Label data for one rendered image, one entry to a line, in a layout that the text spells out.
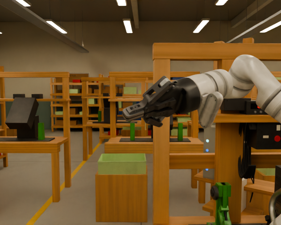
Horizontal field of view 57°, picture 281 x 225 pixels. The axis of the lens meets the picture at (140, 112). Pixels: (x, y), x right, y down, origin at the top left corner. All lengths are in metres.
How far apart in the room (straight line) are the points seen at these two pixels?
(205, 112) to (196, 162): 1.14
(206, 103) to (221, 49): 1.06
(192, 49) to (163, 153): 0.62
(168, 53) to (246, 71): 0.91
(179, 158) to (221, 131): 0.30
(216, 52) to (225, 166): 0.66
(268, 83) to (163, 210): 1.17
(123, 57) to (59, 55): 2.75
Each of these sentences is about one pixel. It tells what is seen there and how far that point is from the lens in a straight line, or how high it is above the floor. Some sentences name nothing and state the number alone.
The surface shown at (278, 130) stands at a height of 1.45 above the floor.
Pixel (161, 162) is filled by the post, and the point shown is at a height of 1.25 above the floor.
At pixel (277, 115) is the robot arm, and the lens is 0.65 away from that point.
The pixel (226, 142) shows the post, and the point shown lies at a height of 1.37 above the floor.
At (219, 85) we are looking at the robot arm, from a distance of 0.59.
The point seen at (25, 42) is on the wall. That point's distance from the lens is 12.50.
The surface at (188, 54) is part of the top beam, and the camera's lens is 1.53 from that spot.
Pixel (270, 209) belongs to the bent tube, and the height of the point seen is 1.07.
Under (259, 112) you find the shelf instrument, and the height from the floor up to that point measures 1.55.
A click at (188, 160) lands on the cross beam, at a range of 1.66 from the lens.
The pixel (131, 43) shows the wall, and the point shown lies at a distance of 11.40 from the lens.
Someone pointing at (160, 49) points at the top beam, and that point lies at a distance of 1.51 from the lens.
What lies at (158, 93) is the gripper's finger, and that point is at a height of 1.66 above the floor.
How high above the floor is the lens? 1.67
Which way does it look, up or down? 5 degrees down
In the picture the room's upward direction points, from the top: straight up
